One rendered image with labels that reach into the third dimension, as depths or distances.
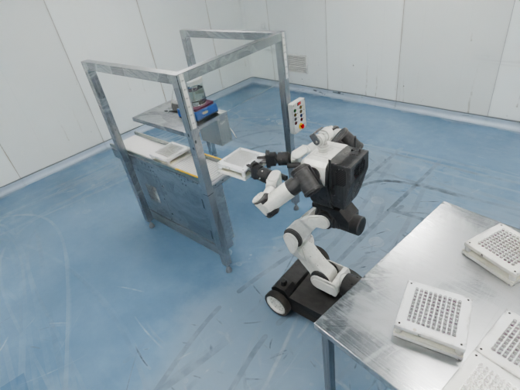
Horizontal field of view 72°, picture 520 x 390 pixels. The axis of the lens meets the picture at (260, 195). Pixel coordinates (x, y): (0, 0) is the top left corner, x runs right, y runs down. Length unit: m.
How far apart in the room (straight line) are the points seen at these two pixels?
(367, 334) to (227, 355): 1.25
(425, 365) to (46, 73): 5.10
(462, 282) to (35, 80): 5.04
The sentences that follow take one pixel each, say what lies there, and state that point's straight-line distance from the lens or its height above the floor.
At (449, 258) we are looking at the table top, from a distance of 1.95.
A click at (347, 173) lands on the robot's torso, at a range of 1.81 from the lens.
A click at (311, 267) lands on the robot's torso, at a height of 0.36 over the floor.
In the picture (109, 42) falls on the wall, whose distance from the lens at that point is 5.77.
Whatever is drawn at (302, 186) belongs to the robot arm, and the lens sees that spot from 1.76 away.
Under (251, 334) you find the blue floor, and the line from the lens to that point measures 2.66.
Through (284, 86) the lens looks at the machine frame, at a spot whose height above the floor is 1.25.
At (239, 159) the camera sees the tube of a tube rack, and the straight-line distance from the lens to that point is 2.37.
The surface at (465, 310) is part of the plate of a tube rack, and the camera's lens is 1.66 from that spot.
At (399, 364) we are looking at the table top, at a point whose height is 0.86.
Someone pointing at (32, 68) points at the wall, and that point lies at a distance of 5.47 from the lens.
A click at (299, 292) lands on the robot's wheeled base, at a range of 2.61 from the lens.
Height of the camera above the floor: 2.18
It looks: 35 degrees down
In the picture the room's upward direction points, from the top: 9 degrees counter-clockwise
